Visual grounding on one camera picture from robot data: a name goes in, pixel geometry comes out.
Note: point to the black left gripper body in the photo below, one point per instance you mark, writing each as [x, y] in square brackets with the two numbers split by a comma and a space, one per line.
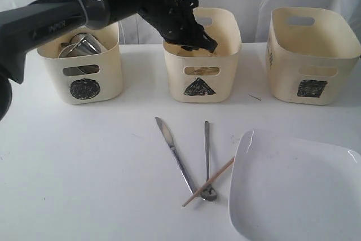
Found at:
[174, 20]

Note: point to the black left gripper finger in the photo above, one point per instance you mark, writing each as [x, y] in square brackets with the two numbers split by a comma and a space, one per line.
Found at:
[198, 41]

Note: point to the long wooden chopstick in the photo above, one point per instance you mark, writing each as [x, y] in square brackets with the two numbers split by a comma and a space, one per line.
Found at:
[203, 71]

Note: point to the steel mug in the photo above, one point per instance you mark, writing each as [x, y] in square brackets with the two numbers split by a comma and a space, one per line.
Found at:
[86, 44]

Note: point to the stainless steel bowl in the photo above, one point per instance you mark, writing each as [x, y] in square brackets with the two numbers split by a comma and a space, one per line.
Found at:
[66, 51]

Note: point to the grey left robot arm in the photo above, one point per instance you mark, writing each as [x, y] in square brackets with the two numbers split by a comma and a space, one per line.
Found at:
[26, 28]

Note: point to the cream bin with triangle mark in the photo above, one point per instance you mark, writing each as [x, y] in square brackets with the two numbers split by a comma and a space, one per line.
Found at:
[206, 89]

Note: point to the steel table knife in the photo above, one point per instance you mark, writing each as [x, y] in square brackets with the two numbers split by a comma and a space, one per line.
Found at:
[170, 142]

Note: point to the cream bin with square mark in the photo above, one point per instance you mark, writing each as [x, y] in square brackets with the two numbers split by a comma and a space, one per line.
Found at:
[310, 55]

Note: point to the cream bin with circle mark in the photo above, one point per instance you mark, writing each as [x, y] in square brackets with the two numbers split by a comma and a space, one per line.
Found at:
[103, 85]

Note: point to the short wooden chopstick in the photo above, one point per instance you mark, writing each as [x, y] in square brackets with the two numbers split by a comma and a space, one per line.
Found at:
[210, 181]

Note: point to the steel spoon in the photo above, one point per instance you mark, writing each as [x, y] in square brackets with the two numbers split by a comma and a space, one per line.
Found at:
[207, 153]

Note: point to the white square plate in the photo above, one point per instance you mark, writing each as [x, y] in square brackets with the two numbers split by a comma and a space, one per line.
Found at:
[286, 188]

